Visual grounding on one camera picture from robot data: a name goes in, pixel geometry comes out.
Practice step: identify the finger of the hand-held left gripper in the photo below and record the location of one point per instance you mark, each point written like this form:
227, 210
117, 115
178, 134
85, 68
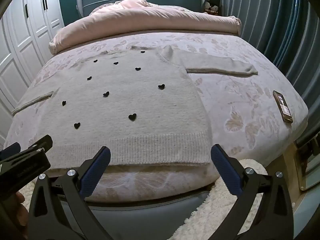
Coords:
40, 142
11, 149

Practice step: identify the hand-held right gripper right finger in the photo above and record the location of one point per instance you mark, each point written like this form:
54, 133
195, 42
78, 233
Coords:
226, 170

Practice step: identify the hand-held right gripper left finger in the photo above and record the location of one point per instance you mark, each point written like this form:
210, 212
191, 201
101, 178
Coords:
96, 170

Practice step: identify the grey sweater with black hearts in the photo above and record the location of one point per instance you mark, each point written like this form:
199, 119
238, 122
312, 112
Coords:
130, 105

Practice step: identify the person's left hand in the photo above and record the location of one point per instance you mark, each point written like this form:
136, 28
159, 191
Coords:
22, 210

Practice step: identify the white fluffy rug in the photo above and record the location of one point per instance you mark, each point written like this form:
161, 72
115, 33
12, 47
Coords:
200, 217

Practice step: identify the floral pink bed sheet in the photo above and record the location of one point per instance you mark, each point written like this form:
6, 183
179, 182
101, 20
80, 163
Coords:
237, 100

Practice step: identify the dark furniture piece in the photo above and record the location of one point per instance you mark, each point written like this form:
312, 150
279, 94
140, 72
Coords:
308, 160

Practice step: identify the black smartphone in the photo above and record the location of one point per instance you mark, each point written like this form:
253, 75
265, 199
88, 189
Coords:
282, 106

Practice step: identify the blue-grey curtain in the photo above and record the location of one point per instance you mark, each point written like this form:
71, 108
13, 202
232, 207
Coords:
270, 25

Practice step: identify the white plush toy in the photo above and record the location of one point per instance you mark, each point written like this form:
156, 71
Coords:
215, 9
207, 6

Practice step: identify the pink pillow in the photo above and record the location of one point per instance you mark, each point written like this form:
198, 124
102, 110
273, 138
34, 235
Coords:
135, 3

